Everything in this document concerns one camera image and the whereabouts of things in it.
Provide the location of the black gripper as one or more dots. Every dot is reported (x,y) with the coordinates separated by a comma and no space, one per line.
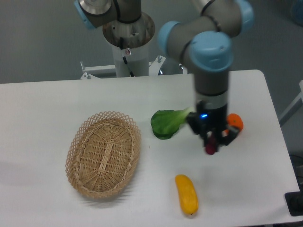
(212,120)

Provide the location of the purple sweet potato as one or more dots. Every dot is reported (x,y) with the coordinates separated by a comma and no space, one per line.
(211,145)

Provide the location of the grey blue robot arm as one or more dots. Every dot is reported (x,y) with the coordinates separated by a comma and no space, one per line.
(203,46)

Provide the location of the woven wicker basket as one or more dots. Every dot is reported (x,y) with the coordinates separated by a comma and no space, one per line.
(103,155)

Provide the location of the orange tangerine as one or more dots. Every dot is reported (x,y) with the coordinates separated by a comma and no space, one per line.
(233,121)

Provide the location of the green bok choy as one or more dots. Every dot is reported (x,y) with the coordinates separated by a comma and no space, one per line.
(166,123)

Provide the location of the yellow mango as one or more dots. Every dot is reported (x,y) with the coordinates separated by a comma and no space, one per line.
(187,194)

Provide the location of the black box at edge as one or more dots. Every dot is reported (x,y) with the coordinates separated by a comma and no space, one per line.
(294,202)

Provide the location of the white metal mounting frame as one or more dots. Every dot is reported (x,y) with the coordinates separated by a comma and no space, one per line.
(156,67)

